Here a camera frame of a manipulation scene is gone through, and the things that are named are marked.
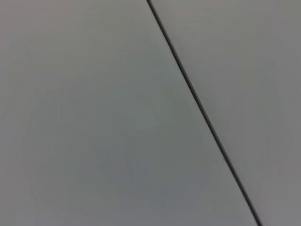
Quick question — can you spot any black vertical wall strip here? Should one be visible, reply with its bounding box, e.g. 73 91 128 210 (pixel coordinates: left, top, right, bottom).
147 0 264 226

